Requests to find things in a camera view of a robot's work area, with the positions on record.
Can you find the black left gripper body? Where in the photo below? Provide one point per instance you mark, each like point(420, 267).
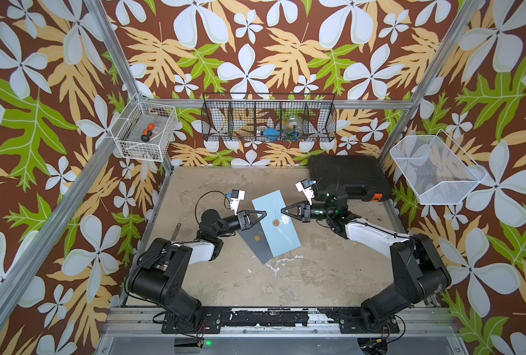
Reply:
point(233, 224)

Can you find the white wire basket left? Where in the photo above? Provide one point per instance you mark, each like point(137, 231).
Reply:
point(134, 119)

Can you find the black wire basket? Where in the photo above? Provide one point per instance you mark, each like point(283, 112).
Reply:
point(244, 116)

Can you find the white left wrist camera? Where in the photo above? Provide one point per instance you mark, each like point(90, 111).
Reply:
point(234, 198)

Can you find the white mesh basket right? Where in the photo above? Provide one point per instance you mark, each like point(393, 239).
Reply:
point(437, 169)

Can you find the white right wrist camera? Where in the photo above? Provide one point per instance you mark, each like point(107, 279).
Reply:
point(307, 188)

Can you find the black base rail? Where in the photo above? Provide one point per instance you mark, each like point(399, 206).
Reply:
point(348, 320)

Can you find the clear plastic bottle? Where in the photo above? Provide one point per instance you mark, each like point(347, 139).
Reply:
point(293, 127)

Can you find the aluminium frame post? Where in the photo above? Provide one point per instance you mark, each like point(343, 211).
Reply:
point(114, 49)
point(461, 21)

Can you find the aluminium frame post right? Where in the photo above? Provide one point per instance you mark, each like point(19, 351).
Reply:
point(461, 21)

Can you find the red black screwdriver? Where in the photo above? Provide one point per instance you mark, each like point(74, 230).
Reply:
point(147, 134)

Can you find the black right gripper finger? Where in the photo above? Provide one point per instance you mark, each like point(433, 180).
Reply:
point(297, 207)
point(295, 216)

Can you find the metal ruler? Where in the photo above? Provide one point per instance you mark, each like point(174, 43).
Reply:
point(175, 232)

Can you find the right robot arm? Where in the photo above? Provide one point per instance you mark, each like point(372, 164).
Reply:
point(418, 269)

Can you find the light blue envelope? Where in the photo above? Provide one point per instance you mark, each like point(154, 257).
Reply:
point(277, 227)

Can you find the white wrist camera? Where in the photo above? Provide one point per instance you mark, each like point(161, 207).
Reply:
point(307, 188)
point(234, 198)

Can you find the black plastic tool case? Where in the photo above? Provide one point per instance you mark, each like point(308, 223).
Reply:
point(360, 175)

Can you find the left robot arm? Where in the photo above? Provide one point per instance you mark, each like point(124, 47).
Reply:
point(159, 274)

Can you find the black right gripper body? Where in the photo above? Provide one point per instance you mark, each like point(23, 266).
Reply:
point(313, 213)

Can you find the blue object in basket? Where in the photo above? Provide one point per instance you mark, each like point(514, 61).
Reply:
point(271, 134)

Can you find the aluminium frame post left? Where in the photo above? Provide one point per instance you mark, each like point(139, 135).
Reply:
point(114, 49)

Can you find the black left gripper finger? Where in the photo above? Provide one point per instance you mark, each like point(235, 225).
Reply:
point(254, 215)
point(249, 223)

